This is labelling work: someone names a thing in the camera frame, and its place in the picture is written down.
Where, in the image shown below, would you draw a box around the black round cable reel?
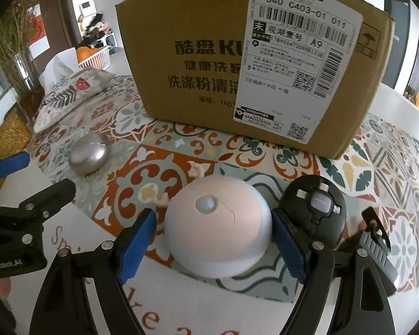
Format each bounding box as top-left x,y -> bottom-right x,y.
279,175 -> 347,249

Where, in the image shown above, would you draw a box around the white basket of oranges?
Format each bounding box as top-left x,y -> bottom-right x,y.
76,46 -> 110,70

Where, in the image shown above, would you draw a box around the floral fabric tissue cover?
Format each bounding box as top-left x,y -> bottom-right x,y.
33,48 -> 115,133

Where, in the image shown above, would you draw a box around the black rectangular clip device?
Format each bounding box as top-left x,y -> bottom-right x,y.
334,205 -> 400,297

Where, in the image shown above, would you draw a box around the silver oval metal case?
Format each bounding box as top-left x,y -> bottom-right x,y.
68,132 -> 111,175

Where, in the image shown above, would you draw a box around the brown cardboard box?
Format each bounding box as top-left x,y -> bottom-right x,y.
116,0 -> 395,159

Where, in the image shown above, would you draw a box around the white shoe rack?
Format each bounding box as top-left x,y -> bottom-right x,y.
78,13 -> 116,49

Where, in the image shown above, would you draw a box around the glass vase dried flowers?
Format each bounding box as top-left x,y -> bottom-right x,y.
0,0 -> 44,106

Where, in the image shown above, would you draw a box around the patterned table runner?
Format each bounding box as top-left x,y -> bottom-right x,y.
28,76 -> 419,292

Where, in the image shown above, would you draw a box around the peach round night light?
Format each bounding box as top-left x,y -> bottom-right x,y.
152,162 -> 272,279

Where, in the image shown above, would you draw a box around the woven yellow placemat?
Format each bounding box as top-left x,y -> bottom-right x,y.
0,107 -> 32,205

